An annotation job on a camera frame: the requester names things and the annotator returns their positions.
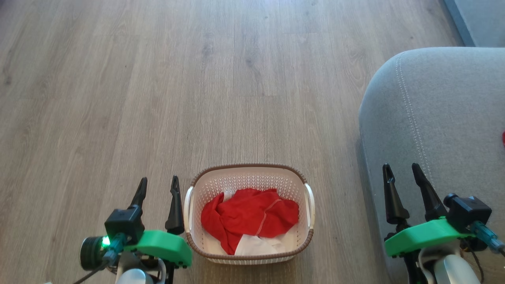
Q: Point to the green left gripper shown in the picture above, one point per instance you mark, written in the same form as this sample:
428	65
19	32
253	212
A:
165	246

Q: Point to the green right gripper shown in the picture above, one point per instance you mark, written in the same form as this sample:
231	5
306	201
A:
426	234

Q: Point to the red garment with stitched seam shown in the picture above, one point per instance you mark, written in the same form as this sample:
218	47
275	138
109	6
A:
248	213

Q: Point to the white perforated plastic laundry basket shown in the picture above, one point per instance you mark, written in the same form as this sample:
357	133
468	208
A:
290	189

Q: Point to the black cylinder with green light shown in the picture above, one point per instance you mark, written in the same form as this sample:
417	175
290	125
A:
91	253

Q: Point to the grey fabric sofa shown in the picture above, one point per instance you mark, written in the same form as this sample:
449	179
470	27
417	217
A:
446	118

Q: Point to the light grey furniture block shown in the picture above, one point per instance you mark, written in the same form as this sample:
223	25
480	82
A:
485	19

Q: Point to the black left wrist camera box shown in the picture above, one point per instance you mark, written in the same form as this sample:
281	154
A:
124	223

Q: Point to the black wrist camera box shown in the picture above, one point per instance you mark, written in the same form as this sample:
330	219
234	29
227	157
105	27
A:
467	211
124	223

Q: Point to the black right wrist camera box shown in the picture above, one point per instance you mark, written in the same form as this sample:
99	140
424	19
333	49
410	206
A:
467	211

